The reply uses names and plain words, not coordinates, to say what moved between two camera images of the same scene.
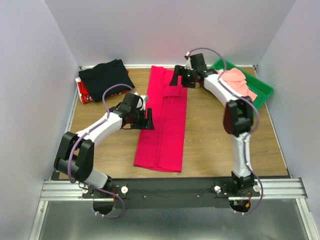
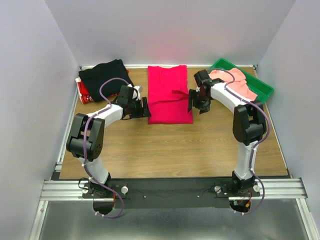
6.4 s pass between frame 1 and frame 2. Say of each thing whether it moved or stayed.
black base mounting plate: stayed
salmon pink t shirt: stayed
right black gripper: moved
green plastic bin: stayed
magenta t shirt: moved
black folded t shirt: stayed
